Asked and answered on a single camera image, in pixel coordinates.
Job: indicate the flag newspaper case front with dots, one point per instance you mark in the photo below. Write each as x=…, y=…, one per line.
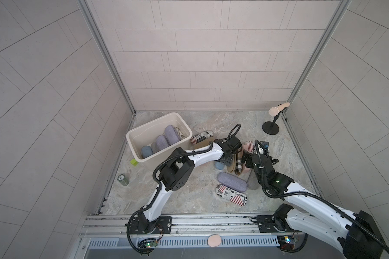
x=231, y=195

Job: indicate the dark grey oval case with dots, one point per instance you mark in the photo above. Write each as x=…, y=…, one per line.
x=154, y=147

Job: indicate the purple case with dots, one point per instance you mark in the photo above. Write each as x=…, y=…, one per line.
x=171, y=135
x=232, y=182

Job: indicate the circuit board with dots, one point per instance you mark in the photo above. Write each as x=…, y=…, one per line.
x=148, y=243
x=287, y=242

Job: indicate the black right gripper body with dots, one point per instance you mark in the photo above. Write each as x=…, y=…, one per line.
x=250, y=164

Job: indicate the tan case upper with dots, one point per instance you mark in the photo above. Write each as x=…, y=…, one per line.
x=204, y=143

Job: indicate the lilac case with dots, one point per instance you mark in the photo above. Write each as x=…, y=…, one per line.
x=162, y=142

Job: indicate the flag print case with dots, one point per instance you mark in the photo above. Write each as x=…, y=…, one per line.
x=249, y=146
x=201, y=137

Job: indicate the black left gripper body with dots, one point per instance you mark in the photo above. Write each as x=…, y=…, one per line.
x=228, y=160

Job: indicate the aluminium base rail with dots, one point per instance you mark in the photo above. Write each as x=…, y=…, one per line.
x=202, y=224

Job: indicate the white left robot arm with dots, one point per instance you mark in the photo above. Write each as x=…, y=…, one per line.
x=173, y=173

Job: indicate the pink microphone on black stand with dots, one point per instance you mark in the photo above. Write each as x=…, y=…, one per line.
x=272, y=128

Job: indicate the cream patterned glasses case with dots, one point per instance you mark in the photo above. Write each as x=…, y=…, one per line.
x=179, y=133

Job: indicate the pink oval pad on rail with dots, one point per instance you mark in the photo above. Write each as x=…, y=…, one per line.
x=214, y=241

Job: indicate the blue oval case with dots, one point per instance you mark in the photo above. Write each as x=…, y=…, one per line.
x=146, y=151

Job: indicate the green small cube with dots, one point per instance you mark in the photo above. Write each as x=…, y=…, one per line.
x=134, y=162

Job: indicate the flag print case right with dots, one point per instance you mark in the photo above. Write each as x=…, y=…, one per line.
x=249, y=146

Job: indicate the beige case middle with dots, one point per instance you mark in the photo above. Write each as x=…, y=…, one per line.
x=231, y=163

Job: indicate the left circuit board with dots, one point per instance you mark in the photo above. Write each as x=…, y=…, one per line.
x=148, y=243

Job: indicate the cream plastic storage box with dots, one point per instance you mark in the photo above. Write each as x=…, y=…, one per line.
x=146, y=134

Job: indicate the right circuit board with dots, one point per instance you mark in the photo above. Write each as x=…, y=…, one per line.
x=287, y=242

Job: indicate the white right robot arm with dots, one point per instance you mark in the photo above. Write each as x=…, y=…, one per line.
x=356, y=235

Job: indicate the plaid brown case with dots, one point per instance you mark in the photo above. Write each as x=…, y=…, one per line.
x=239, y=165

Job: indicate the light blue case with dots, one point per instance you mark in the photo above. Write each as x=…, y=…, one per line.
x=219, y=166

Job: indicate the grey oval case right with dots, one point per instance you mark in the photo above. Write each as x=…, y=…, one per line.
x=252, y=182

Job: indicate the flag print case upper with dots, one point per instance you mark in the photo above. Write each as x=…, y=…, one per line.
x=201, y=137

